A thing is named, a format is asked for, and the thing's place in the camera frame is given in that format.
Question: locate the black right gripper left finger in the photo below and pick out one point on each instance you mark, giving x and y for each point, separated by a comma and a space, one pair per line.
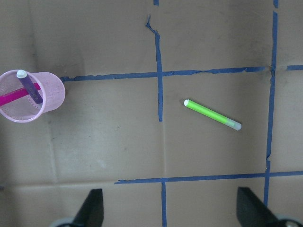
91, 213

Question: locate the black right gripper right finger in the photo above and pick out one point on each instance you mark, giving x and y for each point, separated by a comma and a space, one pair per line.
251, 211

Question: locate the pink marker pen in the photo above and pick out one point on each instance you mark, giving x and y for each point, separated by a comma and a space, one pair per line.
13, 96

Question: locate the purple marker pen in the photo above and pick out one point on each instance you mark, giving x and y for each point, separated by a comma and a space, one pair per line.
29, 86

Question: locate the pink mesh cup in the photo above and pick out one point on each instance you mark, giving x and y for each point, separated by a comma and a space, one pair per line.
25, 96

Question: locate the green marker pen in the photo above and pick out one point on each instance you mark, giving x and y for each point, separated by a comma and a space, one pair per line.
212, 114

